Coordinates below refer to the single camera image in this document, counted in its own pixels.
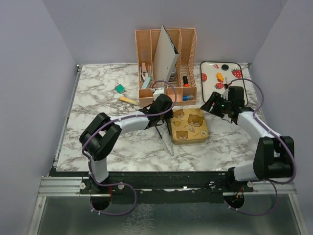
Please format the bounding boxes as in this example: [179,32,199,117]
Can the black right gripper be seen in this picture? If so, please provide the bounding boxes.
[201,91,233,118]

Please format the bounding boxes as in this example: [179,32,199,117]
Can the black-tipped metal tongs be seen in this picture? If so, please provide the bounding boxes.
[155,120,174,157]

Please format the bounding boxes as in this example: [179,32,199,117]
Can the silver tin lid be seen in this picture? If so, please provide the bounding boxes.
[170,108,209,139]

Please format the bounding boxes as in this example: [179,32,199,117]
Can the gold metal cookie tin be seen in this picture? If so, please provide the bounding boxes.
[171,135,209,145]

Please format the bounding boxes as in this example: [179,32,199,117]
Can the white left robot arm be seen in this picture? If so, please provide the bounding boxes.
[79,94,173,193]

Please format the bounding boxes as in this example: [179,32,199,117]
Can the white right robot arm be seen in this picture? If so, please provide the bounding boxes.
[200,86,294,191]

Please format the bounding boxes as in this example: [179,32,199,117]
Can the peach plastic desk organizer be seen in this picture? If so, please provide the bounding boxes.
[135,27,197,107]

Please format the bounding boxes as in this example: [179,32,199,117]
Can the light blue eraser case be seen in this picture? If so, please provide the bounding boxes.
[141,76,151,89]

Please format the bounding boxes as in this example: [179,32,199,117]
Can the blue white patterned tin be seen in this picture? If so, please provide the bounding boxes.
[169,67,177,82]

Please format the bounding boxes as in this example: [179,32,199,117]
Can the orange fish-shaped cookie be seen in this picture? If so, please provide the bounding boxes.
[216,72,224,83]

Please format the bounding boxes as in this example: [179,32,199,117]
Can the black orange marker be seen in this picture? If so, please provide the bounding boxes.
[183,76,189,87]

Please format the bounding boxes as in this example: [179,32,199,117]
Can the strawberry print white tray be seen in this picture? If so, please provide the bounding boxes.
[200,61,243,102]

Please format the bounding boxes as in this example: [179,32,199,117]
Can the pink white stapler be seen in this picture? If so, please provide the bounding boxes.
[140,62,150,82]

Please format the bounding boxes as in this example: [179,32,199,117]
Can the black round sandwich cookie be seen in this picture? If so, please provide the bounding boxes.
[221,64,229,71]

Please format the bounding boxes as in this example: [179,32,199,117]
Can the teal eraser block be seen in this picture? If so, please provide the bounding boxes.
[115,84,125,94]

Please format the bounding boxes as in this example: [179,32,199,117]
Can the grey folder board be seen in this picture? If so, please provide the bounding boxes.
[153,25,179,88]

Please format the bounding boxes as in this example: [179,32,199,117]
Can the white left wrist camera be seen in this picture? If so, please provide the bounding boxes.
[151,87,165,101]

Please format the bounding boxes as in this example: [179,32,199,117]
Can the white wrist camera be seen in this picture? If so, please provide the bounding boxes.
[151,87,165,101]
[221,83,229,100]

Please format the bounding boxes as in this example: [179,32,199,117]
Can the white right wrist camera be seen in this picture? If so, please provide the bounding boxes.
[221,83,229,100]

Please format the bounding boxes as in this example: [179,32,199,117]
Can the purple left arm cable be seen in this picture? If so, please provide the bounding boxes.
[82,80,177,216]

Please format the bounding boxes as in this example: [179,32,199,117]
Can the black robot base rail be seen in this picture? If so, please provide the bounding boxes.
[80,171,253,204]

